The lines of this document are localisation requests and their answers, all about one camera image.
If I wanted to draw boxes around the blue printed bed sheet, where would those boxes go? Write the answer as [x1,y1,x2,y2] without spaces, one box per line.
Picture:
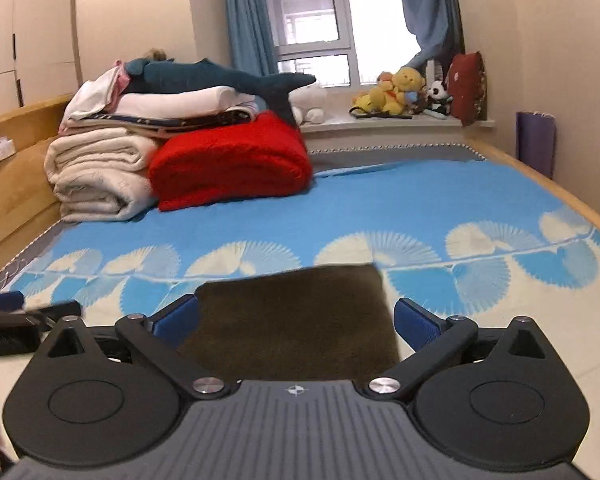
[0,160,600,461]

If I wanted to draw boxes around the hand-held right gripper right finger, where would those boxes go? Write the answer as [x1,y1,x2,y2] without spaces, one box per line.
[367,297,551,403]

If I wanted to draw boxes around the red cushion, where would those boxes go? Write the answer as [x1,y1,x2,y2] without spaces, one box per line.
[447,51,488,127]

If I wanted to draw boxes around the pink and white cloth stack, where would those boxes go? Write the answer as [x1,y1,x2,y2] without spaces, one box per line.
[60,60,131,128]

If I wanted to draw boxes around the dark patterned folded sheet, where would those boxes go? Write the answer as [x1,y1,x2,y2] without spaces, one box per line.
[60,107,257,139]

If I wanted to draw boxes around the beige folded quilt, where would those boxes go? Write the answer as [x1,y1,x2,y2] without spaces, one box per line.
[44,127,161,223]

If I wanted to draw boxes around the red folded blanket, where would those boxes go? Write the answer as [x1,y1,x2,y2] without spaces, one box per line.
[147,111,314,212]

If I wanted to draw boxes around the beige wardrobe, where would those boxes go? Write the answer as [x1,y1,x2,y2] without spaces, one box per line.
[0,0,81,108]

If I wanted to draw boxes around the purple paper bag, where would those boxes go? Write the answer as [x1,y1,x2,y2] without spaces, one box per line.
[516,111,557,179]

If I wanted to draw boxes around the wooden bed frame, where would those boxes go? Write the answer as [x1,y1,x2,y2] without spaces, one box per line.
[0,94,600,271]

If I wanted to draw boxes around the blue shark plush toy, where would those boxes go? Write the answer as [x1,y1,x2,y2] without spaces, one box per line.
[122,57,317,126]

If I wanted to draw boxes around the white bear plush toy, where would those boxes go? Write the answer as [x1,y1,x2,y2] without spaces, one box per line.
[290,82,328,126]

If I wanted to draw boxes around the blue curtain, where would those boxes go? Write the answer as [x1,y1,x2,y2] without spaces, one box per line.
[221,0,281,78]
[395,0,466,73]

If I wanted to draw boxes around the dark brown pants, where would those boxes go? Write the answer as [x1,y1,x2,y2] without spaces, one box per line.
[177,265,401,382]

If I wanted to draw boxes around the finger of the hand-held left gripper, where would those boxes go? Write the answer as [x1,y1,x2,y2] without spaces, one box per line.
[0,291,26,314]
[0,301,83,359]

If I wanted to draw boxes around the white framed window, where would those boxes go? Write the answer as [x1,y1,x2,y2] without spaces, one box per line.
[262,0,426,88]

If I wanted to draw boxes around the yellow plush toy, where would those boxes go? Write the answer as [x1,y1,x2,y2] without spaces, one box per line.
[350,67,427,117]

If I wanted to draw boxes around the panda plush toy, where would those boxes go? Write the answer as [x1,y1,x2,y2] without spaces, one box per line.
[425,80,453,116]

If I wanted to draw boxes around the white window sill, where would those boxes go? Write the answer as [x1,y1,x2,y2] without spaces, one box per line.
[300,116,496,151]

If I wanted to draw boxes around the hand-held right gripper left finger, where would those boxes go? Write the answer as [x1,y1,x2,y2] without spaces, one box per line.
[44,294,233,402]

